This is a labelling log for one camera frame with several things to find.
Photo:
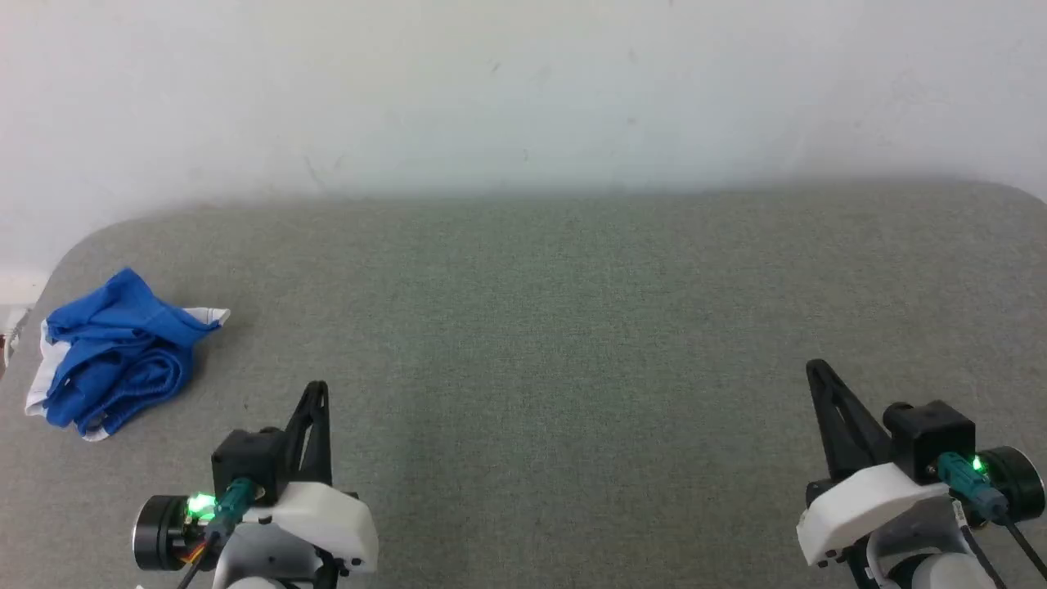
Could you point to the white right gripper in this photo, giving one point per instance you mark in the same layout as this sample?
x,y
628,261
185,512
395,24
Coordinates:
x,y
867,507

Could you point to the black round left wrist motor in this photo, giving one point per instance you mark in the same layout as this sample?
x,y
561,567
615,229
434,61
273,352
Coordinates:
x,y
159,532

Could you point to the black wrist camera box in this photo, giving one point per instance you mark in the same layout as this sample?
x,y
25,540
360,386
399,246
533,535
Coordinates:
x,y
245,458
928,433

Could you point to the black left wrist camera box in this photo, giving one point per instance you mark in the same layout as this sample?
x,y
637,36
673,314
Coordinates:
x,y
245,458

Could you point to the black round right wrist motor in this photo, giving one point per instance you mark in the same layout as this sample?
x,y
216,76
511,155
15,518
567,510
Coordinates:
x,y
1018,483

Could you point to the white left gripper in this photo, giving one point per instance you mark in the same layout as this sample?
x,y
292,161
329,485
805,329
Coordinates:
x,y
327,515

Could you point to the blue shorts with white trim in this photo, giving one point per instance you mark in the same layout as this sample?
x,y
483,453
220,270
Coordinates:
x,y
114,360

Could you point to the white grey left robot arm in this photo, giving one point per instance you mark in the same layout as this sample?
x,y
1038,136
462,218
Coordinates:
x,y
262,556

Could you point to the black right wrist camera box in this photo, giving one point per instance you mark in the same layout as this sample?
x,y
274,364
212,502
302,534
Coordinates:
x,y
928,433

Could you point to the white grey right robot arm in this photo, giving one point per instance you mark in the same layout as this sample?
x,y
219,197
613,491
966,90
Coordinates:
x,y
916,548

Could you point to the black round wrist motor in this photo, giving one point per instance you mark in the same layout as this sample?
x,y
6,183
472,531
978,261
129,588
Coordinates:
x,y
159,532
1018,483

